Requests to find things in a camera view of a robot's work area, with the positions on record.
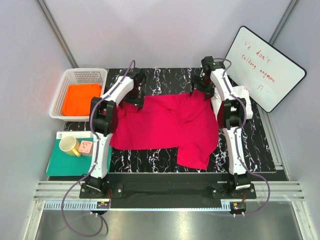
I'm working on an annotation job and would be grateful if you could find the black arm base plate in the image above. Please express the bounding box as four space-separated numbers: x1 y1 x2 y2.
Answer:
79 173 257 200

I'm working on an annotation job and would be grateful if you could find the white plastic basket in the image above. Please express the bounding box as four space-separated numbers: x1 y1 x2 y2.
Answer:
49 68 108 122

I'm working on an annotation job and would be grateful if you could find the folded white t shirt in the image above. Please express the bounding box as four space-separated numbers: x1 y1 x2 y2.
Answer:
233 85 253 120

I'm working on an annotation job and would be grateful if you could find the orange t shirt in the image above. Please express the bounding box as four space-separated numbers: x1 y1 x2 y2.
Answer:
61 83 102 117

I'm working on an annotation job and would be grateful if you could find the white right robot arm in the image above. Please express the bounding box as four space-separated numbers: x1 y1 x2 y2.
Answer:
189 56 251 199

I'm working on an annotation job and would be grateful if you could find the white whiteboard black frame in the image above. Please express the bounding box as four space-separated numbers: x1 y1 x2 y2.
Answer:
225 26 307 113

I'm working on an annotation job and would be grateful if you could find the green paper folder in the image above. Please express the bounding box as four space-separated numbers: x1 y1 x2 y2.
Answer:
46 131 112 179

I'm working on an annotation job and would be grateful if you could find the aluminium frame rail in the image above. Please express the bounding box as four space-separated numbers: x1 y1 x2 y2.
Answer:
33 181 305 202

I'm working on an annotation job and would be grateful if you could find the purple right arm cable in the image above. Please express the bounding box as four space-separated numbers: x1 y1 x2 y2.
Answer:
214 57 271 217

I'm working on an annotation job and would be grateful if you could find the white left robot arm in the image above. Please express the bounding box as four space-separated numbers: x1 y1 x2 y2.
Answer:
84 67 147 198

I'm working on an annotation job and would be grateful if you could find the pink eraser block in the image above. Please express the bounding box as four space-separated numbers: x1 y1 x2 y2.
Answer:
78 140 94 157

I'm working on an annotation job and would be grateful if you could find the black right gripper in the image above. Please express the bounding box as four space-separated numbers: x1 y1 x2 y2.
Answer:
189 75 214 101

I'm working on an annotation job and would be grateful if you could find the black marbled table mat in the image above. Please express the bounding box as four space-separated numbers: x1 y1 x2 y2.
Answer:
62 67 277 174

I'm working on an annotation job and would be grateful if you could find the crimson red t shirt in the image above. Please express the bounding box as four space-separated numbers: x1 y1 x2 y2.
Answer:
110 92 219 170

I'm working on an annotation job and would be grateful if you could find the cream yellow mug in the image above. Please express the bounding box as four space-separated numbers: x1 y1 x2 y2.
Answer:
59 136 81 157

